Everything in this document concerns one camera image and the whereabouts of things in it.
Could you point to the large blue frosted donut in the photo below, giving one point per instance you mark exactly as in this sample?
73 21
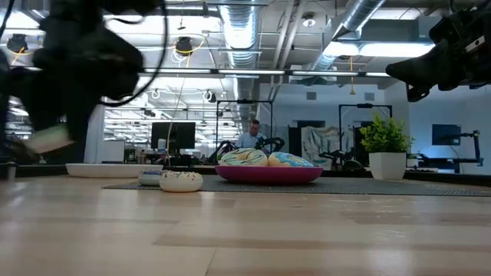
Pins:
287 159

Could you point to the white plate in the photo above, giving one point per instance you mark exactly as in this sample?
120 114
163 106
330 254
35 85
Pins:
107 170

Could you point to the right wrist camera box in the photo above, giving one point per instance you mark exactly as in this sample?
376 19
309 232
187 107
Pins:
454 25

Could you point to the black aluminium table frame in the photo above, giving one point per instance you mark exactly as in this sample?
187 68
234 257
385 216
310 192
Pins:
441 178

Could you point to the grey woven placemat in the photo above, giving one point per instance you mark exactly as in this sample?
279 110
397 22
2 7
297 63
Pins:
345 186

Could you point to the small cream sprinkled donut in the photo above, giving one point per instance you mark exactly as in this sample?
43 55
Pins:
180 184

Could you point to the person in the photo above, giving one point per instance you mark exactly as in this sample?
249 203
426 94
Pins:
251 138

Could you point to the black station frame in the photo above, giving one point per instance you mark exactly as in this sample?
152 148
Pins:
364 105
244 101

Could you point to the large mint donut black squiggle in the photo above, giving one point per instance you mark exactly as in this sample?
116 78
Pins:
245 159

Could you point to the small purple frosted donut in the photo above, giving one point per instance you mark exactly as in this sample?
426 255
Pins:
147 180

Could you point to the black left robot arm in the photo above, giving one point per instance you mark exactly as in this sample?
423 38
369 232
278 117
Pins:
115 5

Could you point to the silver ventilation duct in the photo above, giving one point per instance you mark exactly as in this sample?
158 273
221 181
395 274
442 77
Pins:
239 34
356 15

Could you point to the green plant in white pot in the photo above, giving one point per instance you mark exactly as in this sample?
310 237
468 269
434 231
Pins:
387 165

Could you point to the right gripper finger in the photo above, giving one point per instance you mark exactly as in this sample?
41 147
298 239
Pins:
416 94
422 71

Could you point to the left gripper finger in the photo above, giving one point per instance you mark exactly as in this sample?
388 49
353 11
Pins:
80 115
17 107

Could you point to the pink plate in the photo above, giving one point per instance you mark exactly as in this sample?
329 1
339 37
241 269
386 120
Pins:
268 175

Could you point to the black computer monitor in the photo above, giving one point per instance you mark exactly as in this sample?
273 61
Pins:
446 134
173 135

